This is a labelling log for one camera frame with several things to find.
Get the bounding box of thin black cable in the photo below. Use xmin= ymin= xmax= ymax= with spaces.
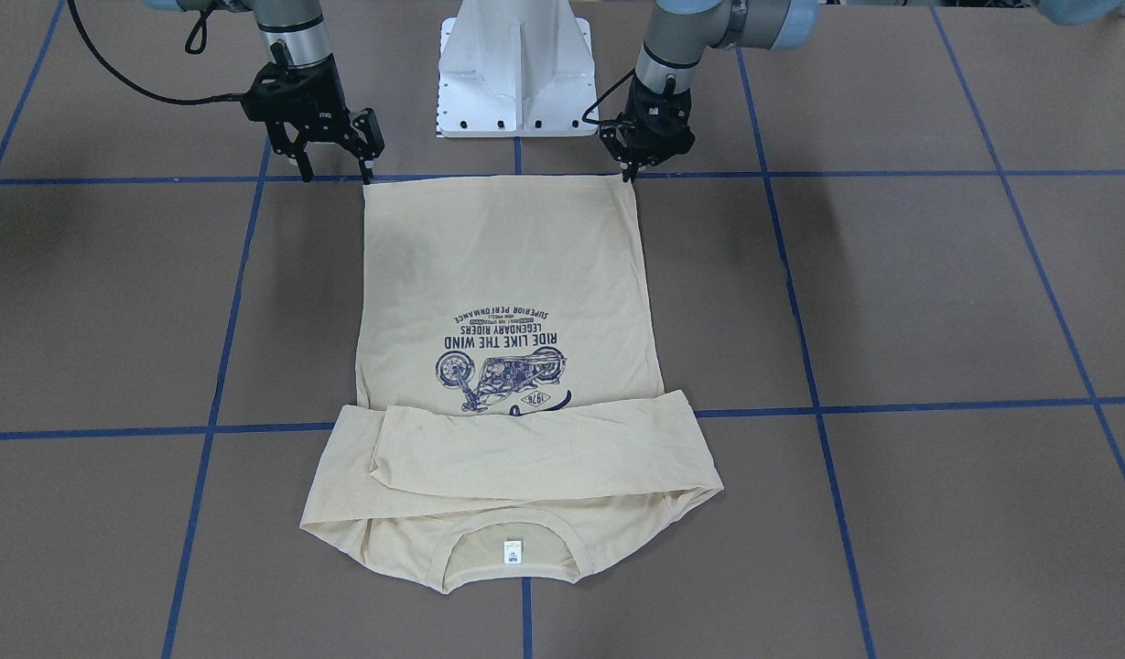
xmin=66 ymin=0 xmax=252 ymax=107

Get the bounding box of cream motorcycle print t-shirt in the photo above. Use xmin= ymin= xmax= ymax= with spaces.
xmin=299 ymin=177 xmax=725 ymax=595

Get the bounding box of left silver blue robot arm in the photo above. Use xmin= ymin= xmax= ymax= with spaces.
xmin=582 ymin=1 xmax=820 ymax=182

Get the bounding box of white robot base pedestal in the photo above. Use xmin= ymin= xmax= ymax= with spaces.
xmin=437 ymin=1 xmax=597 ymax=138

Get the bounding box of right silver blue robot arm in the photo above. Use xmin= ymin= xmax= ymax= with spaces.
xmin=149 ymin=1 xmax=384 ymax=184

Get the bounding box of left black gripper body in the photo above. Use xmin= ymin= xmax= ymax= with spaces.
xmin=600 ymin=72 xmax=695 ymax=168

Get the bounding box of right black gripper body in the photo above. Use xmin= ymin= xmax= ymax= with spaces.
xmin=241 ymin=53 xmax=384 ymax=157

